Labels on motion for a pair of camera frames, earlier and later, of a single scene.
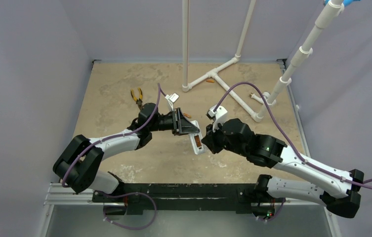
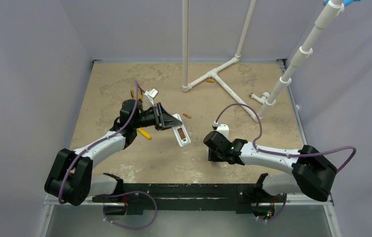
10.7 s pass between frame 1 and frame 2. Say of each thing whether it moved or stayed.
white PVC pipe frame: stayed
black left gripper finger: moved
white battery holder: moved
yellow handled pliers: stayed
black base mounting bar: stayed
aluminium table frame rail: stayed
